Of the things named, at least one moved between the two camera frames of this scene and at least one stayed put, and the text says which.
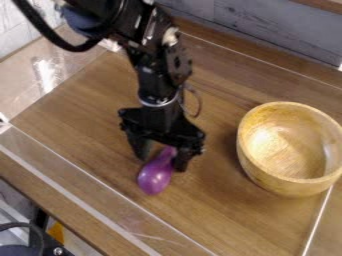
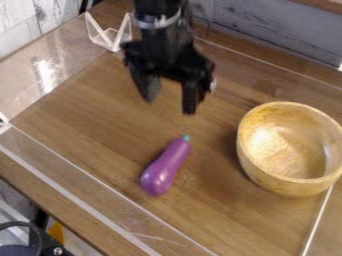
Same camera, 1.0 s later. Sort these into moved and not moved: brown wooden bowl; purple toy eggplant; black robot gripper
Moved: black robot gripper
Not moved: purple toy eggplant; brown wooden bowl
